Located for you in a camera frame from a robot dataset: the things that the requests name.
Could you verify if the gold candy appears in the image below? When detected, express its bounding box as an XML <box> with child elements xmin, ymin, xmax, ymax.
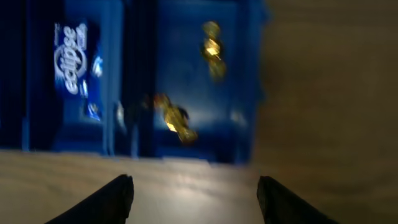
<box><xmin>153</xmin><ymin>93</ymin><xmax>199</xmax><ymax>144</ymax></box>
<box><xmin>201</xmin><ymin>21</ymin><xmax>228</xmax><ymax>82</ymax></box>

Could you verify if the blue tray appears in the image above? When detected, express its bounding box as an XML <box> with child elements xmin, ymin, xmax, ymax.
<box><xmin>0</xmin><ymin>0</ymin><xmax>270</xmax><ymax>165</ymax></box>

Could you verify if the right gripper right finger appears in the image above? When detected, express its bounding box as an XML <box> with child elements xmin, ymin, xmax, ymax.
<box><xmin>256</xmin><ymin>175</ymin><xmax>340</xmax><ymax>224</ymax></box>

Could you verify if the blue candy pack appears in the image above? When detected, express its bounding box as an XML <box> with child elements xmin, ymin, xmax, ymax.
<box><xmin>80</xmin><ymin>46</ymin><xmax>105</xmax><ymax>123</ymax></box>
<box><xmin>53</xmin><ymin>21</ymin><xmax>90</xmax><ymax>98</ymax></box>

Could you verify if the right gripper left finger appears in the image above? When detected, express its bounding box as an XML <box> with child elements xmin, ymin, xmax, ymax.
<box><xmin>45</xmin><ymin>174</ymin><xmax>135</xmax><ymax>224</ymax></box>

